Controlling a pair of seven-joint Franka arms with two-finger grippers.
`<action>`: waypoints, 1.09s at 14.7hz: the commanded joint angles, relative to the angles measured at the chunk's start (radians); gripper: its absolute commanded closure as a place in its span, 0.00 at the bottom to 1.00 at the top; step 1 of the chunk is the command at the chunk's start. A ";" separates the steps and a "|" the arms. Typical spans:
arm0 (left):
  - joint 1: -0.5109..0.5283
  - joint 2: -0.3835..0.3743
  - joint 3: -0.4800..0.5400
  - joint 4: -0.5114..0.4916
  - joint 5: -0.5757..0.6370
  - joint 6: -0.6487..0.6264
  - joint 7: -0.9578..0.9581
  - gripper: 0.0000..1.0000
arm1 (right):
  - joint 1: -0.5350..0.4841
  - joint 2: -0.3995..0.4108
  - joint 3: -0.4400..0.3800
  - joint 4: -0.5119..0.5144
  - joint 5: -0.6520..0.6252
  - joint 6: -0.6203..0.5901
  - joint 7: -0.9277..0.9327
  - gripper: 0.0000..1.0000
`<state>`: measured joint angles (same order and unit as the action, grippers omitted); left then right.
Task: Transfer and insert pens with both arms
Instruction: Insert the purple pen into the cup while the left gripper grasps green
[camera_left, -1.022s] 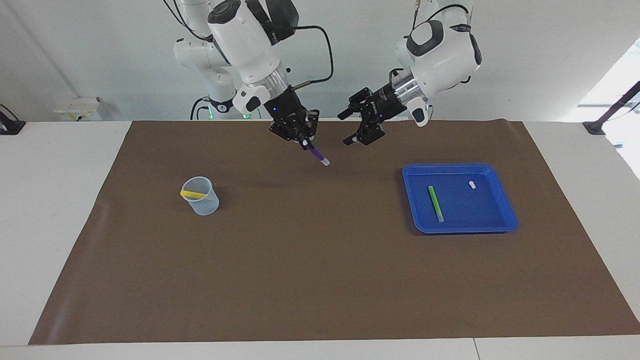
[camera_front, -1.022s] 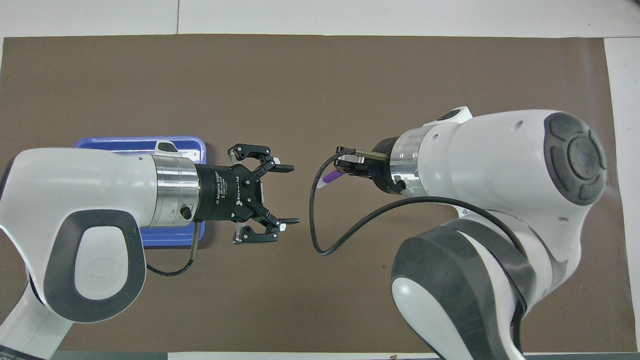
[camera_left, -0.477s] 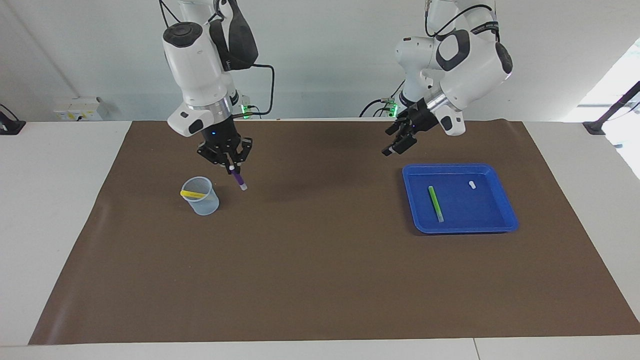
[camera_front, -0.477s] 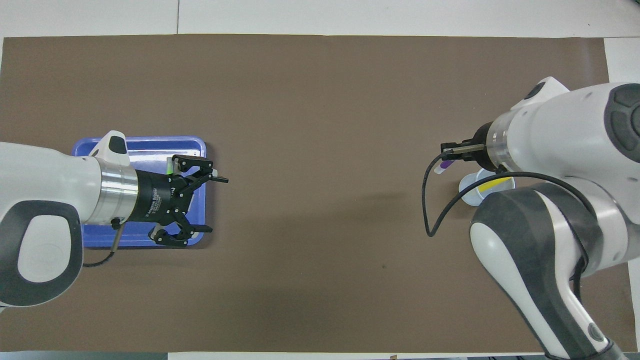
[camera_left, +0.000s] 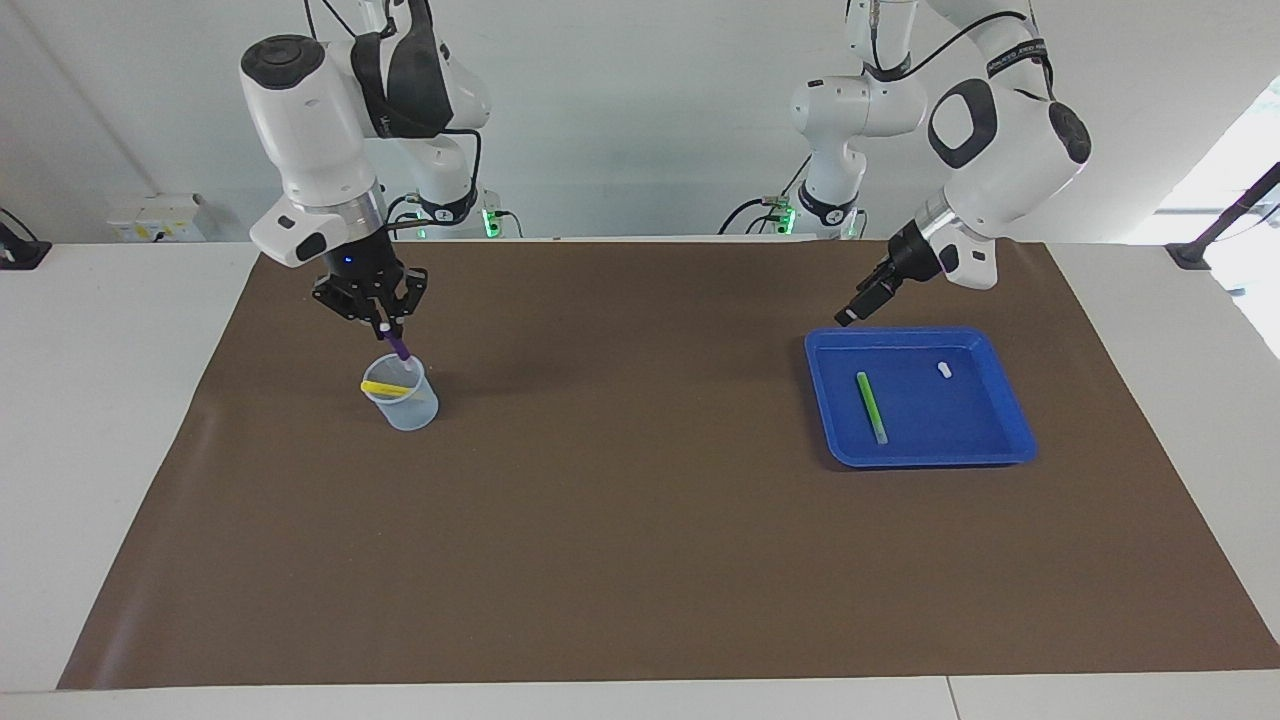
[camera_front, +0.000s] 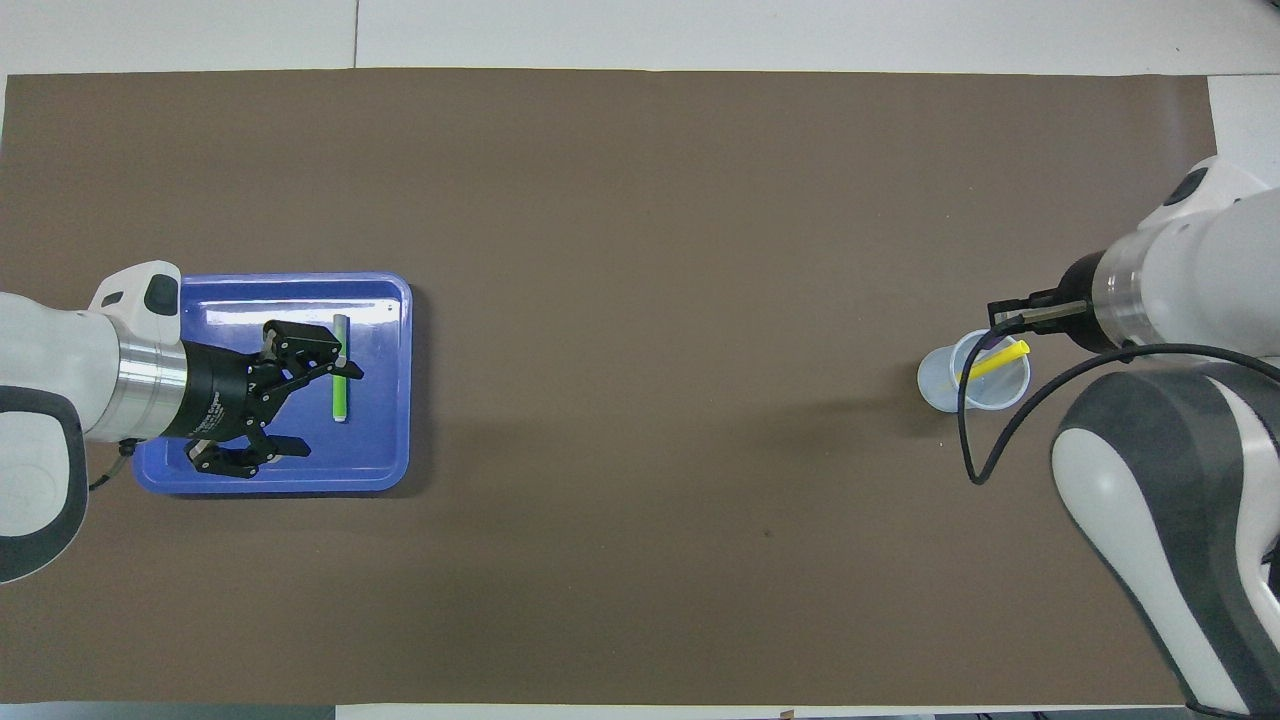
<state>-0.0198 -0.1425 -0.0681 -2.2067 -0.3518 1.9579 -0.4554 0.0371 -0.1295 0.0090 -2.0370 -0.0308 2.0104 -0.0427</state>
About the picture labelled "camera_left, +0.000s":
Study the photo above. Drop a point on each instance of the yellow pen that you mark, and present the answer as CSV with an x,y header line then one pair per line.
x,y
385,387

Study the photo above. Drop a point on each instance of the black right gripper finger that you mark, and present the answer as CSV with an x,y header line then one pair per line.
x,y
345,305
412,290

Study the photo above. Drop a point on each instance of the black table clamp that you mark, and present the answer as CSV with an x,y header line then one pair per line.
x,y
20,252

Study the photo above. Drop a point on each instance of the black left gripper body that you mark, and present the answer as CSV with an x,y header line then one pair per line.
x,y
912,258

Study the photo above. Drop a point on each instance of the blue plastic tray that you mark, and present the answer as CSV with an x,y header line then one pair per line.
x,y
920,420

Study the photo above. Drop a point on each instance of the purple pen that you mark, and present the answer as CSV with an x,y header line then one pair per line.
x,y
400,350

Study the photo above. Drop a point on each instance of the white wall socket box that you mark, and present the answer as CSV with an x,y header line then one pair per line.
x,y
155,220

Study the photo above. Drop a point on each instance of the black angled stand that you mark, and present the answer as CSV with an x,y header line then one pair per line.
x,y
1225,225

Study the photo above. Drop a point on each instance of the translucent plastic cup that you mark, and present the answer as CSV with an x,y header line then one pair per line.
x,y
410,412

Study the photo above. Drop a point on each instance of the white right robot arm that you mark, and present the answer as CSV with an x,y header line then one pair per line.
x,y
300,130

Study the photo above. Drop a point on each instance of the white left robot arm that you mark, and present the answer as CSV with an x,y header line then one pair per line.
x,y
1000,150

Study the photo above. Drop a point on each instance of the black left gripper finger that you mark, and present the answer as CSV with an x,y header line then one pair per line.
x,y
862,306
885,280

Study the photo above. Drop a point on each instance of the brown table mat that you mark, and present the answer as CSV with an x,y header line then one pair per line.
x,y
640,550

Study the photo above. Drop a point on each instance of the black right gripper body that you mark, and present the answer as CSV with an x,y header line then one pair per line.
x,y
358,265

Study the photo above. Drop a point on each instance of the green glowing base indicator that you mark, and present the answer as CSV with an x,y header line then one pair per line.
x,y
785,216
491,222

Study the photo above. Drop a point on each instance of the green pen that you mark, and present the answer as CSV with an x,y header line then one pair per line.
x,y
871,408

